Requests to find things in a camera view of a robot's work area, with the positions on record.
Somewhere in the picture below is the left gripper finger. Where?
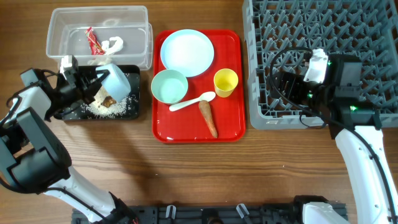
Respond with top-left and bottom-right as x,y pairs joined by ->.
85,83 -> 102,105
88,69 -> 110,86

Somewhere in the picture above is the light blue bowl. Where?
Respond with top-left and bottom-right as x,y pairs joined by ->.
96,63 -> 131,102

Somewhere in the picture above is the white rice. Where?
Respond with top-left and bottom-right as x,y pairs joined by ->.
81,86 -> 129,118

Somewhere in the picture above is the brown food scrap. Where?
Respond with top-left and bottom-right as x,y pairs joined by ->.
101,96 -> 117,108

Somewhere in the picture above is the white tissue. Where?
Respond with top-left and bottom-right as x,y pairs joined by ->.
88,36 -> 124,65

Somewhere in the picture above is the red snack wrapper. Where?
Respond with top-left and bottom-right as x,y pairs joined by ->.
85,27 -> 105,55

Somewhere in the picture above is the yellow cup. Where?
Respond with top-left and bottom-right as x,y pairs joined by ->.
213,68 -> 239,98

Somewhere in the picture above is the green bowl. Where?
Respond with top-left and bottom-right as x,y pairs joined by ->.
151,69 -> 188,105

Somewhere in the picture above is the white plastic spoon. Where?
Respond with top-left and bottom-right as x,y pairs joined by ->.
169,91 -> 216,112

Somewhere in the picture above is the light blue plate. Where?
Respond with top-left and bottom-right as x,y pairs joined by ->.
160,29 -> 215,78

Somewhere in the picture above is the orange carrot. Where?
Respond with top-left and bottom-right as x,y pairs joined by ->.
198,100 -> 218,138

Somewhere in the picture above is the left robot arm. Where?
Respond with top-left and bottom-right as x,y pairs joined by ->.
1,64 -> 139,223

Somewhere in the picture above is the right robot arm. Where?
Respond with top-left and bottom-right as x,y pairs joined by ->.
268,53 -> 397,223

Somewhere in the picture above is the grey dishwasher rack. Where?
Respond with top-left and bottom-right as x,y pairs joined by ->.
242,0 -> 397,129

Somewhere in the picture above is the black plastic tray bin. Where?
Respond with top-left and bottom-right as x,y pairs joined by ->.
54,65 -> 140,121

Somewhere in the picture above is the clear plastic bin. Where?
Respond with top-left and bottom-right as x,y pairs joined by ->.
46,6 -> 153,70

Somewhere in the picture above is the red serving tray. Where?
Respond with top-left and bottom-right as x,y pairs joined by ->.
152,29 -> 246,144

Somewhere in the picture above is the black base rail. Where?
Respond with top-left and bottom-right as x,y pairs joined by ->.
71,203 -> 348,224

